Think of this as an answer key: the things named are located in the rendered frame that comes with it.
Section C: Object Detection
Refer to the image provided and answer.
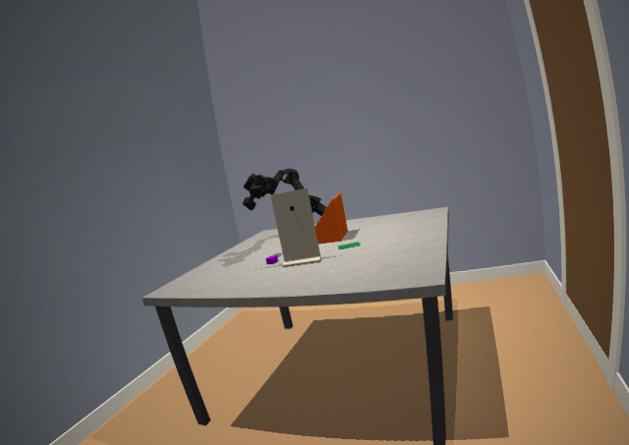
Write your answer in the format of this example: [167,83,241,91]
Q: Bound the green flat square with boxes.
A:
[338,242,361,250]

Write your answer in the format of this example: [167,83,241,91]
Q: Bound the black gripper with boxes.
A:
[243,174,268,210]

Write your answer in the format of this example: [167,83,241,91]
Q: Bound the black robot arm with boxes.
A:
[244,168,327,216]

